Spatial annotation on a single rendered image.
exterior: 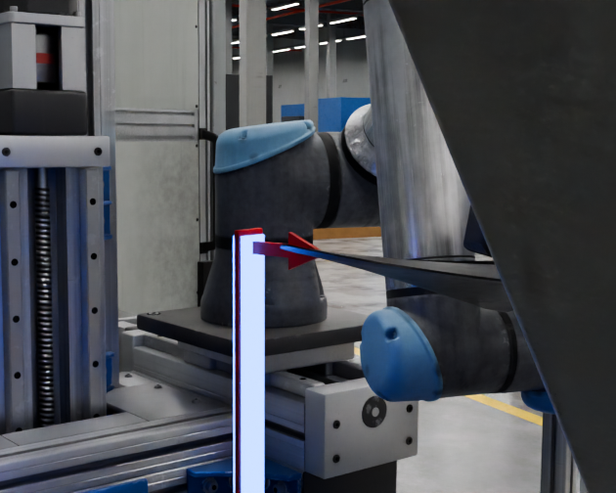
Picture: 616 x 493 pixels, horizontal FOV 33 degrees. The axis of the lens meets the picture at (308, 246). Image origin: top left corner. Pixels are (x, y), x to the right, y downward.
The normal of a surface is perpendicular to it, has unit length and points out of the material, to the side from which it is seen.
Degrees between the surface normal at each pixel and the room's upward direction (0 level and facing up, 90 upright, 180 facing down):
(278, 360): 90
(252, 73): 90
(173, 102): 90
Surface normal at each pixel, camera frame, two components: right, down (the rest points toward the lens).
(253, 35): 0.45, 0.10
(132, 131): 0.79, 0.07
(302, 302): 0.62, -0.22
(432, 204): 0.11, -0.10
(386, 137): -0.78, 0.00
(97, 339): 0.63, 0.08
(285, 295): 0.39, -0.21
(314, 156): 0.31, -0.44
